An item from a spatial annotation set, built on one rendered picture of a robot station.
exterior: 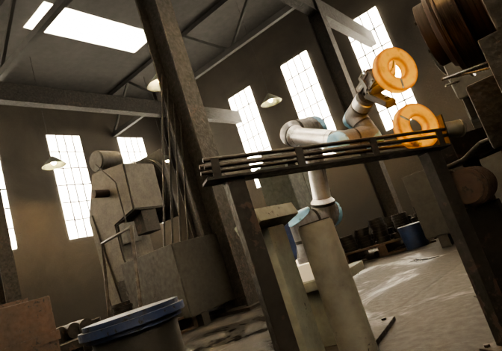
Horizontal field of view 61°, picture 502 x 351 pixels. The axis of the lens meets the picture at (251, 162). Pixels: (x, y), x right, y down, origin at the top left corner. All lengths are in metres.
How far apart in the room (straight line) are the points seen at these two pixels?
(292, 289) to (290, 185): 3.82
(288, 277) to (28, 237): 12.36
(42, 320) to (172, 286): 1.78
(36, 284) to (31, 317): 10.65
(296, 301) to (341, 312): 0.16
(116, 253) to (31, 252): 6.75
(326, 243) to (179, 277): 2.92
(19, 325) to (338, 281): 1.84
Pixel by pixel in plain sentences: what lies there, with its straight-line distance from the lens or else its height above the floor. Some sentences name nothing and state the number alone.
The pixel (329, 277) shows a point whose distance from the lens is 1.41.
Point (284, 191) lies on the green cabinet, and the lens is 5.29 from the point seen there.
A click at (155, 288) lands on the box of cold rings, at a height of 0.46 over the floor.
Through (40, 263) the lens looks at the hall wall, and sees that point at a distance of 13.55.
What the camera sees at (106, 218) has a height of 1.71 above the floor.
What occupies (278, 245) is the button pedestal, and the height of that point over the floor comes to 0.48.
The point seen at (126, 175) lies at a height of 2.18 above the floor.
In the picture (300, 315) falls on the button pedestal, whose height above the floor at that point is 0.25.
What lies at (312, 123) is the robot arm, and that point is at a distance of 1.96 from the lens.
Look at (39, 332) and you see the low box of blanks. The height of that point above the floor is 0.44.
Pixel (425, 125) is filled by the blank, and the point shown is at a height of 0.70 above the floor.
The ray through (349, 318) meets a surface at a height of 0.21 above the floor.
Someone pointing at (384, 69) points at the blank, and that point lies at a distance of 1.49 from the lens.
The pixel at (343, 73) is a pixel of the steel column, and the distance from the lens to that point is 9.39.
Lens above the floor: 0.48
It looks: 12 degrees up
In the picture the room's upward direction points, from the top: 18 degrees counter-clockwise
